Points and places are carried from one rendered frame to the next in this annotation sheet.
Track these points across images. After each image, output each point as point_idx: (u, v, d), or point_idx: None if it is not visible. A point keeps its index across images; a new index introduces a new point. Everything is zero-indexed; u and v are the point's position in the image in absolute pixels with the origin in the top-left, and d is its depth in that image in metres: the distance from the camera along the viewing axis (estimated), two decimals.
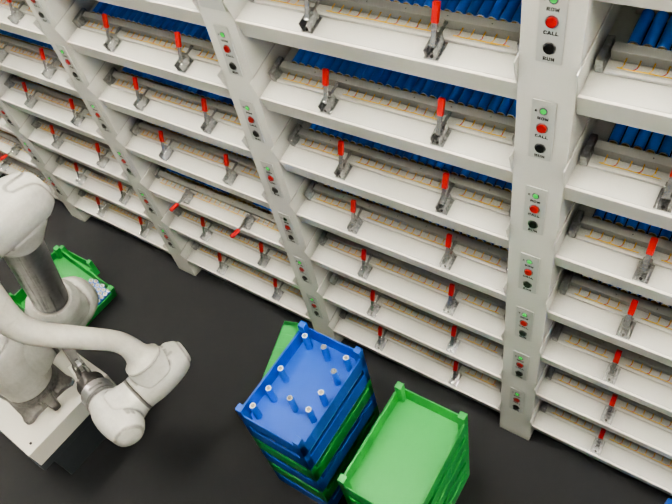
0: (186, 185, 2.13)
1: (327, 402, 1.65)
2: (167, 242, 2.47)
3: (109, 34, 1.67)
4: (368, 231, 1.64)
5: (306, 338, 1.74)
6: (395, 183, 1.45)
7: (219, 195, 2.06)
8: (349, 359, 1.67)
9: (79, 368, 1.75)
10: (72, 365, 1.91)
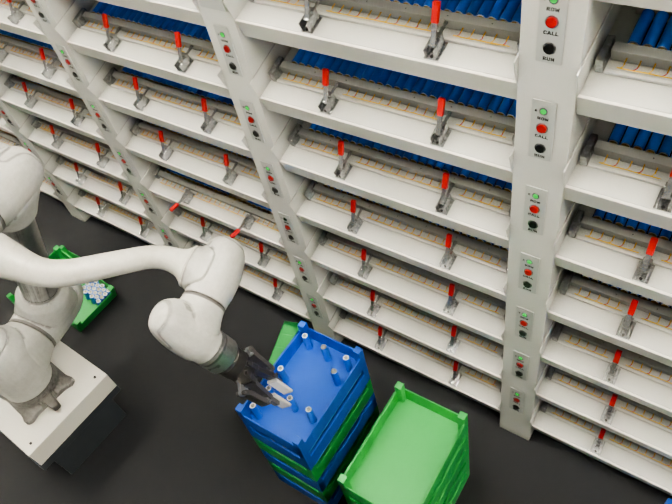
0: (186, 185, 2.13)
1: None
2: (167, 242, 2.47)
3: (109, 34, 1.67)
4: (368, 231, 1.64)
5: (306, 338, 1.74)
6: (395, 183, 1.45)
7: (219, 195, 2.06)
8: (349, 359, 1.68)
9: (242, 385, 1.50)
10: (285, 391, 1.63)
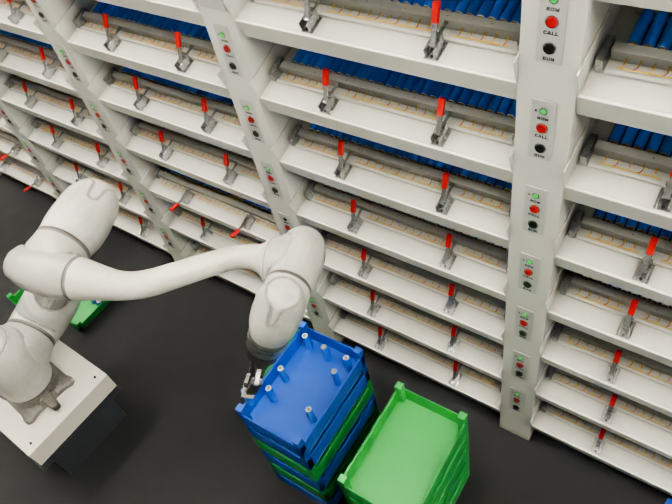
0: (186, 185, 2.13)
1: None
2: (167, 242, 2.47)
3: (109, 34, 1.67)
4: (368, 231, 1.64)
5: (306, 338, 1.74)
6: (395, 183, 1.45)
7: (219, 195, 2.06)
8: (349, 359, 1.68)
9: (259, 375, 1.42)
10: None
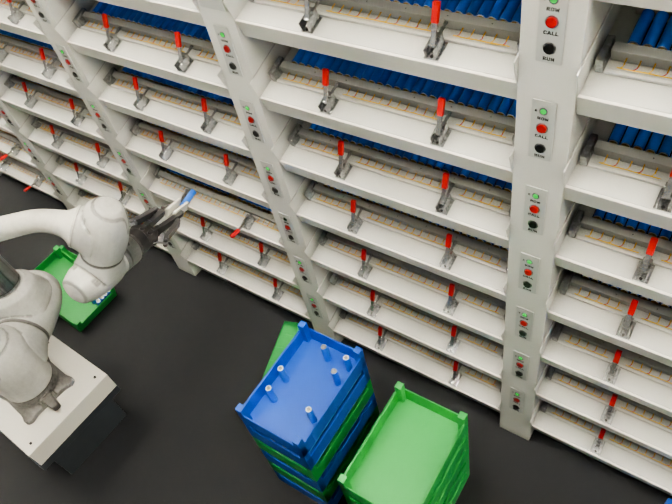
0: (186, 185, 2.13)
1: None
2: (167, 242, 2.47)
3: (109, 34, 1.67)
4: (368, 231, 1.64)
5: (181, 204, 1.86)
6: (395, 183, 1.45)
7: (219, 195, 2.06)
8: (349, 359, 1.68)
9: (133, 227, 1.76)
10: (183, 206, 1.86)
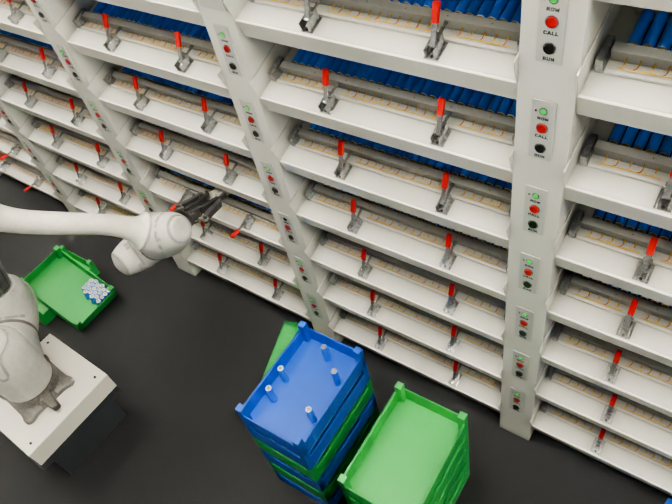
0: (186, 185, 2.13)
1: None
2: None
3: (109, 34, 1.67)
4: (368, 231, 1.64)
5: (233, 195, 2.05)
6: (395, 183, 1.45)
7: None
8: None
9: None
10: None
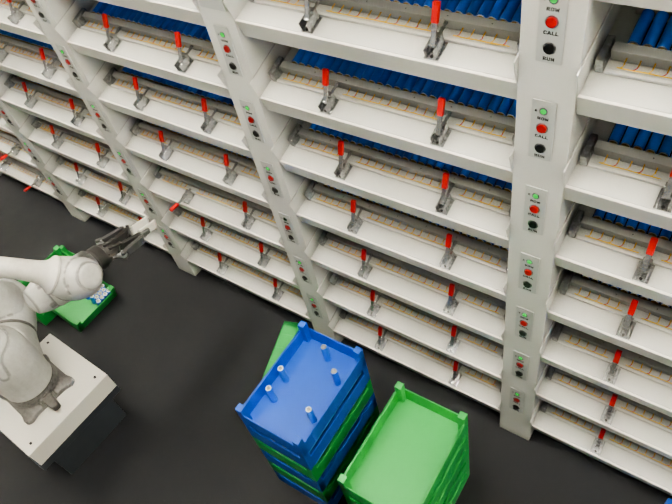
0: (188, 182, 2.13)
1: None
2: (167, 242, 2.47)
3: (109, 34, 1.67)
4: (368, 231, 1.64)
5: None
6: (395, 183, 1.45)
7: (222, 191, 2.07)
8: None
9: (118, 253, 1.91)
10: (145, 222, 2.04)
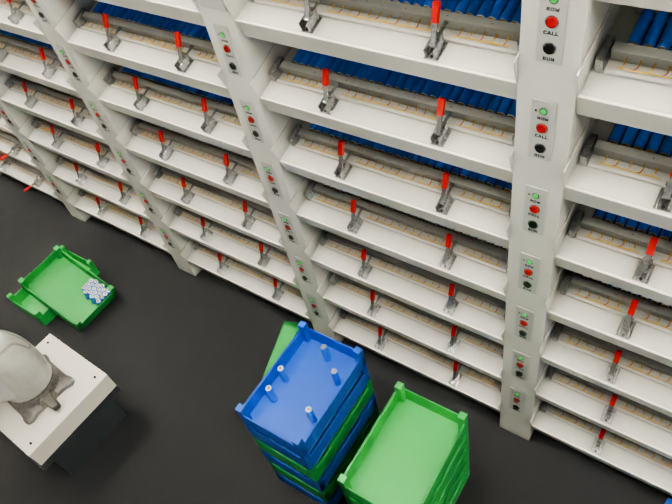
0: (189, 180, 2.13)
1: None
2: (167, 242, 2.47)
3: (109, 34, 1.67)
4: (368, 231, 1.64)
5: None
6: (395, 183, 1.45)
7: (222, 190, 2.07)
8: None
9: None
10: None
